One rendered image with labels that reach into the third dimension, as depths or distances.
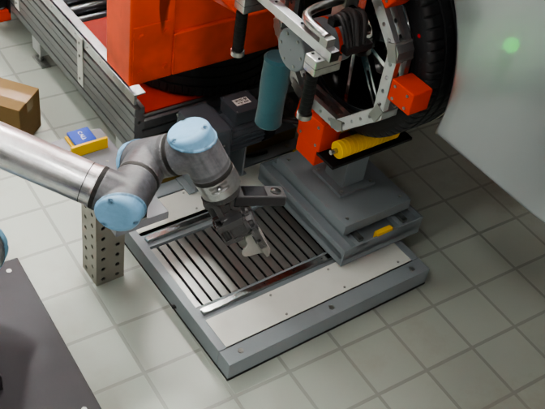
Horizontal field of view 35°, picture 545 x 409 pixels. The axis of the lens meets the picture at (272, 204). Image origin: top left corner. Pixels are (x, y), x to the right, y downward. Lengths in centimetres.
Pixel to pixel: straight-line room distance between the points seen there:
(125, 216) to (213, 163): 21
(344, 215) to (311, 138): 31
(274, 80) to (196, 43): 35
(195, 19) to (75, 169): 126
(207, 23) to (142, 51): 25
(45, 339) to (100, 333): 42
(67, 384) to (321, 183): 120
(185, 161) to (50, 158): 26
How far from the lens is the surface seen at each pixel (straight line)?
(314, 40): 235
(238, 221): 185
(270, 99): 274
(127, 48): 281
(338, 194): 301
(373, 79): 267
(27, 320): 247
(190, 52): 293
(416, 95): 240
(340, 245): 293
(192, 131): 174
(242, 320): 277
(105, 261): 287
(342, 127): 267
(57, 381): 234
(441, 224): 337
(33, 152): 173
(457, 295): 313
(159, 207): 255
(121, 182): 171
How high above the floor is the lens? 220
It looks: 42 degrees down
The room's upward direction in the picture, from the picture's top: 10 degrees clockwise
